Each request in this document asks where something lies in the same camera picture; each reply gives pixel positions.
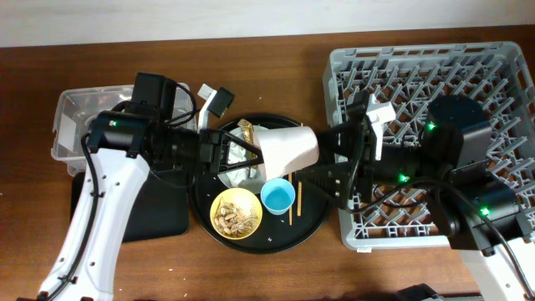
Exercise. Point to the grey dishwasher rack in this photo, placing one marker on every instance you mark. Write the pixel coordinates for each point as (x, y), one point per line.
(494, 74)

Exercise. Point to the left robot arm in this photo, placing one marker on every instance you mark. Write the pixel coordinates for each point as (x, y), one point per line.
(119, 148)

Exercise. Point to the gold foil wrapper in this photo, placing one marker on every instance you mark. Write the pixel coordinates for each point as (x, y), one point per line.
(247, 132)

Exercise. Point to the black rectangular tray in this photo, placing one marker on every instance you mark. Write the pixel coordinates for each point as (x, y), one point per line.
(161, 208)

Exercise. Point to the yellow bowl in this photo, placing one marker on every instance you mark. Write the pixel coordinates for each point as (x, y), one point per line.
(240, 197)

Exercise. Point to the grey round plate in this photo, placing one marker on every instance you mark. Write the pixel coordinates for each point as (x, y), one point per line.
(248, 178)

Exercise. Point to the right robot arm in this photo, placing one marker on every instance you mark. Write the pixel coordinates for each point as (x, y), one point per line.
(479, 215)

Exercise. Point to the light blue plastic cup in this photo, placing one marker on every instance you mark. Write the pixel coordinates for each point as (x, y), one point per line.
(274, 196)

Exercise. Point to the peanut shells food scraps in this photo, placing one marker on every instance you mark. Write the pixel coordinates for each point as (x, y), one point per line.
(234, 222)

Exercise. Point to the clear plastic storage bin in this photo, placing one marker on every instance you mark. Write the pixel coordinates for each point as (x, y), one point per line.
(75, 112)

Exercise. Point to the right wooden chopstick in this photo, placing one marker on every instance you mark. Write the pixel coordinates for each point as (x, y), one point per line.
(300, 194)

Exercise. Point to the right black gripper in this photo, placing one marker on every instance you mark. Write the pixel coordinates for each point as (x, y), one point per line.
(343, 171)

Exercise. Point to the pink plastic cup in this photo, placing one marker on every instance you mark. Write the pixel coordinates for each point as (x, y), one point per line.
(286, 150)

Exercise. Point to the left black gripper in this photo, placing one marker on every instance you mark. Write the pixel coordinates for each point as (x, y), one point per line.
(211, 157)

